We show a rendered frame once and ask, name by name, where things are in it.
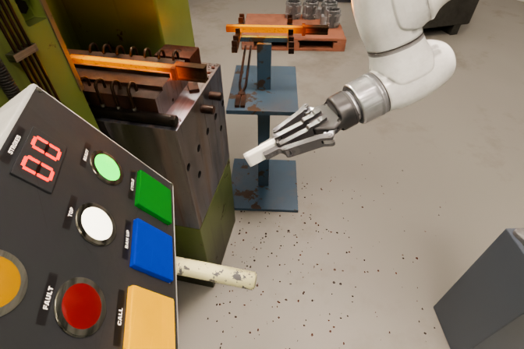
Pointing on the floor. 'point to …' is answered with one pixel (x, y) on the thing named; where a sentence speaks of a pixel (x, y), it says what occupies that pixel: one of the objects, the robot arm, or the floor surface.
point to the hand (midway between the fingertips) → (262, 152)
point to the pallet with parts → (328, 12)
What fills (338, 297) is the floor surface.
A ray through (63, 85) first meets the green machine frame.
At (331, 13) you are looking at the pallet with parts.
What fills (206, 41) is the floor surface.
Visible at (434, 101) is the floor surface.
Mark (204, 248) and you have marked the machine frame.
